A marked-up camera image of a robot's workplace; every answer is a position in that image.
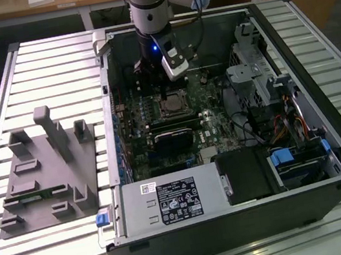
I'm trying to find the green motherboard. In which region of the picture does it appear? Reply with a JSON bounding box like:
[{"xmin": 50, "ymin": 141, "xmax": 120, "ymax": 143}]
[{"xmin": 108, "ymin": 64, "xmax": 247, "ymax": 185}]

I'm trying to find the blue case latch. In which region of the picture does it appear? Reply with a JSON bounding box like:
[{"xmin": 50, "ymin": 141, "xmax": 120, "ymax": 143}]
[{"xmin": 94, "ymin": 210, "xmax": 114, "ymax": 229}]

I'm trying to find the coloured wire bundle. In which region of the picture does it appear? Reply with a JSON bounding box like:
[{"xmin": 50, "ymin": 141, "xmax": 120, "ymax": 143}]
[{"xmin": 266, "ymin": 108, "xmax": 311, "ymax": 148}]

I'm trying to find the grey parts rack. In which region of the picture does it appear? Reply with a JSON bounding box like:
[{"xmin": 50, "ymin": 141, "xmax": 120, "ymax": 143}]
[{"xmin": 0, "ymin": 97, "xmax": 112, "ymax": 241}]

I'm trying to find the blue plastic clip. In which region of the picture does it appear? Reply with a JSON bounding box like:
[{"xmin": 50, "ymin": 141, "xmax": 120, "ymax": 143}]
[{"xmin": 320, "ymin": 137, "xmax": 333, "ymax": 154}]

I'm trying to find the green RAM stick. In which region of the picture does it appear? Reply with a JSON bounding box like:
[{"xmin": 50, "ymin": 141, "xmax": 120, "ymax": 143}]
[{"xmin": 17, "ymin": 190, "xmax": 56, "ymax": 205}]

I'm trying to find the black power supply label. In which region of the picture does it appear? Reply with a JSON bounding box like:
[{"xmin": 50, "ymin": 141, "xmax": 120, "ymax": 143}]
[{"xmin": 154, "ymin": 175, "xmax": 207, "ymax": 228}]

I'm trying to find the black RAM stick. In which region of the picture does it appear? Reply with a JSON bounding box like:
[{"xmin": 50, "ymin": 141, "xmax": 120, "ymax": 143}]
[{"xmin": 148, "ymin": 111, "xmax": 198, "ymax": 128}]

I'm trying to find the blue disk carrier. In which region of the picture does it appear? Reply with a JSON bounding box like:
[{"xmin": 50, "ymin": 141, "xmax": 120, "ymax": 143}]
[{"xmin": 269, "ymin": 145, "xmax": 296, "ymax": 170}]

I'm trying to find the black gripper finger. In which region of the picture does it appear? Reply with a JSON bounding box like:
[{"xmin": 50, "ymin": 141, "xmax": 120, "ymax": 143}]
[{"xmin": 160, "ymin": 82, "xmax": 169, "ymax": 102}]

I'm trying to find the silver chipset heat sink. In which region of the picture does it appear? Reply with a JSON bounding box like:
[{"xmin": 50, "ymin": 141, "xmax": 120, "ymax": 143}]
[{"xmin": 200, "ymin": 145, "xmax": 222, "ymax": 165}]

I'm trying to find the grey metal drive cage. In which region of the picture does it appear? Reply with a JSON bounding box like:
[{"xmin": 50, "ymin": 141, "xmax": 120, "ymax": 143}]
[{"xmin": 217, "ymin": 14, "xmax": 302, "ymax": 113}]

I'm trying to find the CPU socket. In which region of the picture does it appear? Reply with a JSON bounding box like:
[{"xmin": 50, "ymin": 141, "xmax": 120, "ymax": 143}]
[{"xmin": 156, "ymin": 88, "xmax": 194, "ymax": 119}]

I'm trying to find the black graphics card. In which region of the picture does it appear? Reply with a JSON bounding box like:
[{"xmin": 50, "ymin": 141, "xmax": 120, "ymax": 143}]
[{"xmin": 150, "ymin": 125, "xmax": 196, "ymax": 156}]

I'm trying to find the black cable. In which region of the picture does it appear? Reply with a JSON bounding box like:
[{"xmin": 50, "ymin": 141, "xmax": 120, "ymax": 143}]
[{"xmin": 225, "ymin": 104, "xmax": 269, "ymax": 151}]

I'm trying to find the silver power supply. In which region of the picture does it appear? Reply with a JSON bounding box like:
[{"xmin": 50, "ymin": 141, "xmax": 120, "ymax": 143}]
[{"xmin": 114, "ymin": 161, "xmax": 234, "ymax": 241}]

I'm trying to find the black PC case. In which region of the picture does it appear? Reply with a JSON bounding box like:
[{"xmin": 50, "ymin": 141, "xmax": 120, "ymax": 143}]
[{"xmin": 69, "ymin": 0, "xmax": 341, "ymax": 255}]

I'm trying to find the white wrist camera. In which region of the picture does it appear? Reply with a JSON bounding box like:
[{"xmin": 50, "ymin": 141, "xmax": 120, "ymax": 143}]
[{"xmin": 156, "ymin": 30, "xmax": 194, "ymax": 84}]

